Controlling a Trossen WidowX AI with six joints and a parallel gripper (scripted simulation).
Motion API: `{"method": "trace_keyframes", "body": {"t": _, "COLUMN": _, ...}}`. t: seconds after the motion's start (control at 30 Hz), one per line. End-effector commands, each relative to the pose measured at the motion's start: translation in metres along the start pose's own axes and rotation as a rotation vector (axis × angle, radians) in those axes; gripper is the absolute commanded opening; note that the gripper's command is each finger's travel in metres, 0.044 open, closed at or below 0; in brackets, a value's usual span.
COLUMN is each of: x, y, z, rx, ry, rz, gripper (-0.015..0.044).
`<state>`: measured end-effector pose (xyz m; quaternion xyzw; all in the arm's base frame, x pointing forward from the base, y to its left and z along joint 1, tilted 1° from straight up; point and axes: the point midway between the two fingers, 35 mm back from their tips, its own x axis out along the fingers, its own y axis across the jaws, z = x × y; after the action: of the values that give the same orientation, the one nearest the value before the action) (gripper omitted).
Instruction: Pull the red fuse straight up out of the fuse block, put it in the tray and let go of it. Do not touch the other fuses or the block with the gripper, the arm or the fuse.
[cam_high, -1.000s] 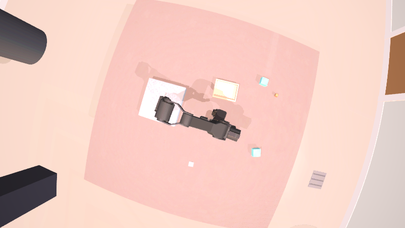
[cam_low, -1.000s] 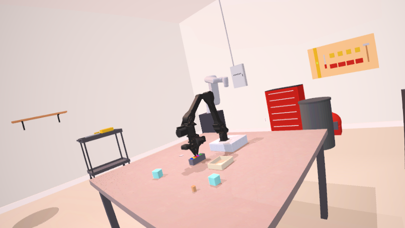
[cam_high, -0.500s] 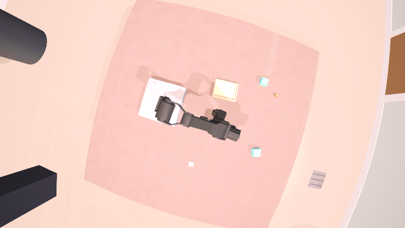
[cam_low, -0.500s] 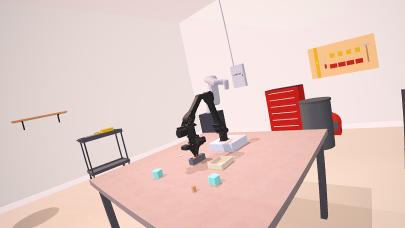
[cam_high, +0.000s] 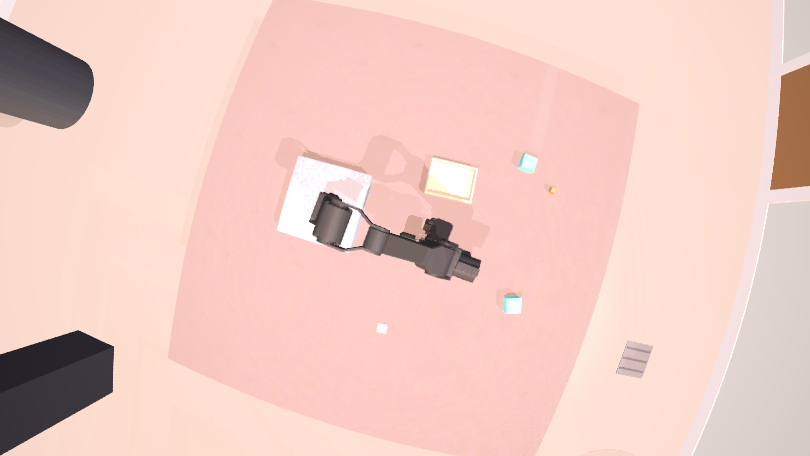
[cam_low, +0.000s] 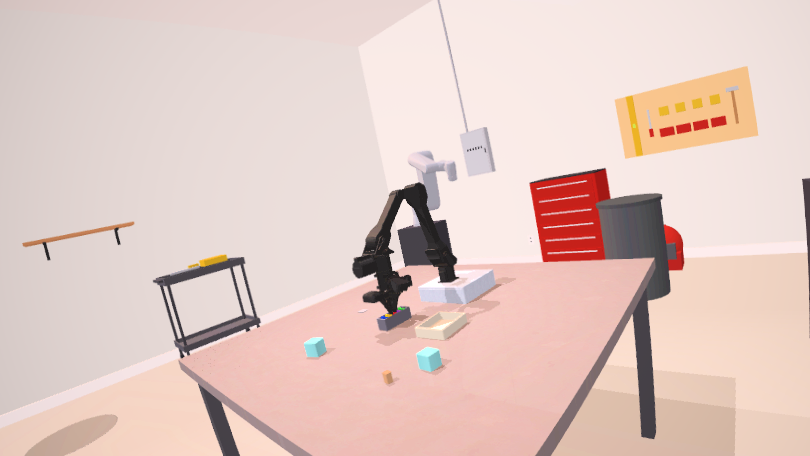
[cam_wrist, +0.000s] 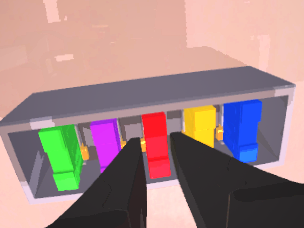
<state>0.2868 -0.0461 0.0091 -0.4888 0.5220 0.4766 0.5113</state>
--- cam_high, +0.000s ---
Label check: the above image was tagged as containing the light blue cube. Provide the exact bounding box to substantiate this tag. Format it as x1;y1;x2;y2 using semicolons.
518;154;537;173
503;295;521;314

